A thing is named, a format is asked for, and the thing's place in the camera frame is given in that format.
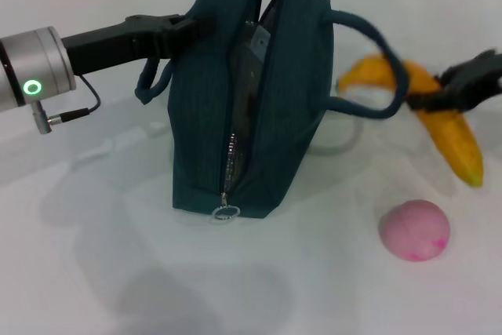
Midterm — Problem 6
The dark teal fabric bag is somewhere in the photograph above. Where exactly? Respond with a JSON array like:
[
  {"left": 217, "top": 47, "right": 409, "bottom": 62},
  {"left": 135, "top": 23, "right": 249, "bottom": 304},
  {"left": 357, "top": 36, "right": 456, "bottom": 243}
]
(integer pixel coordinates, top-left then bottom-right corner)
[{"left": 134, "top": 0, "right": 411, "bottom": 220}]

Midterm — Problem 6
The clear container with blue rim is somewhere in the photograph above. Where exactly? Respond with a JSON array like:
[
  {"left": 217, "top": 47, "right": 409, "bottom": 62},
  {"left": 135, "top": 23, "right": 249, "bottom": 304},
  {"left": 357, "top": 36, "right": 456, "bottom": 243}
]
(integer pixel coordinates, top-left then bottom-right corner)
[{"left": 234, "top": 19, "right": 273, "bottom": 146}]

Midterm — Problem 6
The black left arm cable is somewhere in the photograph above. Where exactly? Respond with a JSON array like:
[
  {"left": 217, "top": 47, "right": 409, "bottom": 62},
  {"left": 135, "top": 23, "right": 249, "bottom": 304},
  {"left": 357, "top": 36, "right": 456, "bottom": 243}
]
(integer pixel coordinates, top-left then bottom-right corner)
[{"left": 33, "top": 75, "right": 101, "bottom": 135}]

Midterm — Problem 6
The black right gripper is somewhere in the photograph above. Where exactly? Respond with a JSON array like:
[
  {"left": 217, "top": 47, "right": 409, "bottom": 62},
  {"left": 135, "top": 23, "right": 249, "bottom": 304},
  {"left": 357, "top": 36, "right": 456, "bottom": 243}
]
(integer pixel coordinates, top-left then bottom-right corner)
[{"left": 407, "top": 48, "right": 502, "bottom": 113}]

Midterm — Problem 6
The yellow banana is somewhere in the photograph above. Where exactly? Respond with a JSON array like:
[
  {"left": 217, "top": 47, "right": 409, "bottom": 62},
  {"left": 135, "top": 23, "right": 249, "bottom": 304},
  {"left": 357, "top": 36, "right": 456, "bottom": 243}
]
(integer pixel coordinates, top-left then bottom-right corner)
[{"left": 337, "top": 54, "right": 484, "bottom": 189}]

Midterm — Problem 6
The pink peach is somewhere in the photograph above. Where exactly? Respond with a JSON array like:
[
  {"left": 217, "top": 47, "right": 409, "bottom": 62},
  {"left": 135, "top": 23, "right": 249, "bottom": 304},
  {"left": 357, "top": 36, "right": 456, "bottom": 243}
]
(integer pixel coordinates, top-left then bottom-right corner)
[{"left": 378, "top": 198, "right": 451, "bottom": 264}]

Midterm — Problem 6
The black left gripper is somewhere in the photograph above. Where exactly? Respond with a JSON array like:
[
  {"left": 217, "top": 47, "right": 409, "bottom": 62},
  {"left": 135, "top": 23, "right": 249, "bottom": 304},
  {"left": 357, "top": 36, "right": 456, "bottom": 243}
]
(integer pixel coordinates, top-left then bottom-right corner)
[{"left": 61, "top": 14, "right": 216, "bottom": 78}]

